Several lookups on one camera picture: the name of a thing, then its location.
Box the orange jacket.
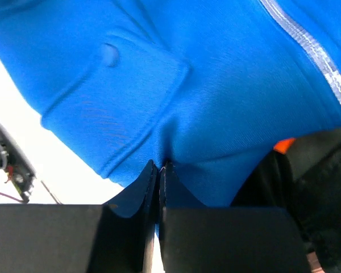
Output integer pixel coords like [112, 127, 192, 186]
[273, 138, 296, 154]

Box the blue zip jacket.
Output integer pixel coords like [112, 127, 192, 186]
[0, 1, 341, 206]

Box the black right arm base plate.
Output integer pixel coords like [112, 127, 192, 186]
[0, 124, 36, 203]

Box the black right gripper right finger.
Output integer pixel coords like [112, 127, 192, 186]
[159, 163, 310, 273]

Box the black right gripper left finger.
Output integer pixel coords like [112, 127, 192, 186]
[0, 162, 157, 273]

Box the pink suitcase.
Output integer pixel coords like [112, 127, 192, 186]
[232, 128, 341, 272]

